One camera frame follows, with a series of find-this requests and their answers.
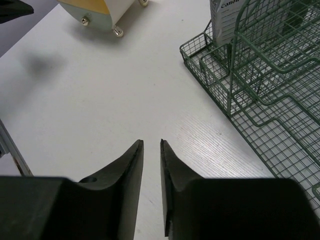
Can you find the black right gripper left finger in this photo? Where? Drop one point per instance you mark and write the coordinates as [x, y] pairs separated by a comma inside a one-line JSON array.
[[101, 206]]

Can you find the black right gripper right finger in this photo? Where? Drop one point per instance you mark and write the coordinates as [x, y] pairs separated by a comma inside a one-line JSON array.
[[199, 208]]

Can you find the grey white manual booklet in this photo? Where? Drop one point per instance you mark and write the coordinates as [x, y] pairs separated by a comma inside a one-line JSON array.
[[262, 16]]

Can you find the cream round drawer box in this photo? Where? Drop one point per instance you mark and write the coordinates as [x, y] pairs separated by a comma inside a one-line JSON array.
[[102, 15]]

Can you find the green wire mesh organizer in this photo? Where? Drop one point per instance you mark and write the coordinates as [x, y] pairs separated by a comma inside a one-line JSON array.
[[270, 91]]

